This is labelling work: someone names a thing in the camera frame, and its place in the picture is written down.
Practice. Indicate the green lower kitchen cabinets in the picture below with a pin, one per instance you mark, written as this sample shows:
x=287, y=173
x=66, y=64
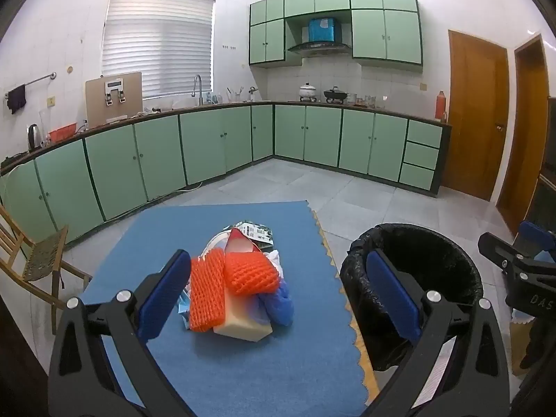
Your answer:
x=94, y=177

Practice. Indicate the orange plastic basin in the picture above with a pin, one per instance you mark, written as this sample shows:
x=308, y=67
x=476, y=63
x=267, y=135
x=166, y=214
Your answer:
x=63, y=133

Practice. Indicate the white window blind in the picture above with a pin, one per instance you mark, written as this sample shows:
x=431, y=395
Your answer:
x=169, y=42

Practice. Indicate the red thermos flask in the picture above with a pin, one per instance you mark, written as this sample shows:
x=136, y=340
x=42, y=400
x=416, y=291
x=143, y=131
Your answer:
x=440, y=106

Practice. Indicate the red paper cup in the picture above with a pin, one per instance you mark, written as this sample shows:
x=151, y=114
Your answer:
x=241, y=240

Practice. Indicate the chrome sink faucet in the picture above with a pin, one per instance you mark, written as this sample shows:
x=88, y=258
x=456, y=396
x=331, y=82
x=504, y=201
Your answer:
x=197, y=91

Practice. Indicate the black bin with liner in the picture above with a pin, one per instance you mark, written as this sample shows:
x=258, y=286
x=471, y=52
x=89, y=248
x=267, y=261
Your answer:
x=434, y=261

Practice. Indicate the steel electric kettle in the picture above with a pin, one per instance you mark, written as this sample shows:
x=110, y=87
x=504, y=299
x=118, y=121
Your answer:
x=34, y=137

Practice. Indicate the white cooking pot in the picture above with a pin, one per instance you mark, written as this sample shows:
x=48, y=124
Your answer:
x=308, y=93

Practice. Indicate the green white carton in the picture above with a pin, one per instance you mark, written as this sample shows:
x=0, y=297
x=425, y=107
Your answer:
x=258, y=233

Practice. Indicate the dark hanging towel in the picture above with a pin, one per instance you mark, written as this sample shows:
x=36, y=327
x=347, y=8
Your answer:
x=16, y=99

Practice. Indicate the orange foam net ball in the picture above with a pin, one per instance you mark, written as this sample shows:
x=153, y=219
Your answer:
x=250, y=273

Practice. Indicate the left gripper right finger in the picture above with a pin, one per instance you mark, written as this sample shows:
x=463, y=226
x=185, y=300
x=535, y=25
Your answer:
x=457, y=364

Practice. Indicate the wall towel rail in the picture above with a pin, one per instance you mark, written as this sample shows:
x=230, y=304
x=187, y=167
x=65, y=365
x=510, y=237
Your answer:
x=50, y=76

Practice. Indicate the light blue paper cup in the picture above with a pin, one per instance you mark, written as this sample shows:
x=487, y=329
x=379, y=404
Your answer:
x=217, y=242

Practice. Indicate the blue box above hood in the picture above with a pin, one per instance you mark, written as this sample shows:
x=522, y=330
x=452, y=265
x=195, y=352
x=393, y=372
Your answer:
x=324, y=29

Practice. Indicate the brown cardboard box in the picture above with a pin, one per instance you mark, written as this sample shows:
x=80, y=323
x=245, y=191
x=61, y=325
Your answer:
x=113, y=96

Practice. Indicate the orange foam net sleeve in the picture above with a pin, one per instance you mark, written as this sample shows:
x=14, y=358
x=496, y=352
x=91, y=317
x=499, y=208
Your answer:
x=207, y=300

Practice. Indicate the blue plastic glove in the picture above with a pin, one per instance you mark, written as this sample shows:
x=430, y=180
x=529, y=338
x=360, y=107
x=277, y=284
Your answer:
x=278, y=305

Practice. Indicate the blue foam mat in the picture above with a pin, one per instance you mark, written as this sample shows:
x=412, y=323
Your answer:
x=311, y=368

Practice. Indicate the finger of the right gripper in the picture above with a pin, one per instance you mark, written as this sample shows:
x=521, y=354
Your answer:
x=544, y=239

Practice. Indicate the wooden folding chair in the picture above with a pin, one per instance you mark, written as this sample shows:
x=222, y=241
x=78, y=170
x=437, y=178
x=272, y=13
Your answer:
x=41, y=275

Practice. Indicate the black wok pan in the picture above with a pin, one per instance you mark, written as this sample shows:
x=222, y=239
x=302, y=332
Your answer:
x=335, y=96

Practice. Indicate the brown wooden door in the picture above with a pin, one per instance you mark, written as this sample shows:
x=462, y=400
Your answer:
x=530, y=133
x=478, y=114

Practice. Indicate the yellow sponge block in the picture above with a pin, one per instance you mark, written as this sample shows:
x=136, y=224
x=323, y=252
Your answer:
x=245, y=319

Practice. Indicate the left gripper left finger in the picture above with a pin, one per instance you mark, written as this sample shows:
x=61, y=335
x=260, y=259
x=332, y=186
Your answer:
x=101, y=365

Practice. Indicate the range hood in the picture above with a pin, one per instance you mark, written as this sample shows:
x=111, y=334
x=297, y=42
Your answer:
x=321, y=48

